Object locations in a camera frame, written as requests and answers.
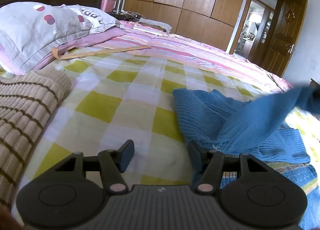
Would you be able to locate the blue striped knit sweater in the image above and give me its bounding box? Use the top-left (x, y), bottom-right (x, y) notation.
top-left (171, 85), bottom-right (320, 230)

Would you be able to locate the yellow white checkered bedsheet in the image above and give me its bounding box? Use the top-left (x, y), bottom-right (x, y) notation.
top-left (0, 49), bottom-right (320, 220)

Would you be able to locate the beige brown striped folded sweater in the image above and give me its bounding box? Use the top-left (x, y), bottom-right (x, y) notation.
top-left (1, 66), bottom-right (71, 208)

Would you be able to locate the pink striped quilt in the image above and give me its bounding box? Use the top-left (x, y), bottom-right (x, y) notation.
top-left (67, 19), bottom-right (293, 96)

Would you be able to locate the brown wooden door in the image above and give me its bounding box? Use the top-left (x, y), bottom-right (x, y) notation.
top-left (261, 0), bottom-right (308, 77)

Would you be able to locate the white folded cloth on nightstand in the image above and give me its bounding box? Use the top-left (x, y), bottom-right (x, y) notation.
top-left (138, 18), bottom-right (172, 33)

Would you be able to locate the pink pillow under white pillow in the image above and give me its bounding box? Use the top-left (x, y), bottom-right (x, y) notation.
top-left (1, 27), bottom-right (126, 75)

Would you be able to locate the pink storage box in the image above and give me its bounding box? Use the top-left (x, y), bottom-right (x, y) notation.
top-left (100, 0), bottom-right (116, 12)

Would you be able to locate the white pillow with pink dots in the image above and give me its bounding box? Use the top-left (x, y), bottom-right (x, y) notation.
top-left (1, 2), bottom-right (120, 72)

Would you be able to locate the wooden wardrobe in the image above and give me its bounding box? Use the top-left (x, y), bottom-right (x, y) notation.
top-left (124, 0), bottom-right (252, 51)

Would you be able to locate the steel thermos cup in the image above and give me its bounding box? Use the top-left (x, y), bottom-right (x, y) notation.
top-left (113, 0), bottom-right (124, 13)

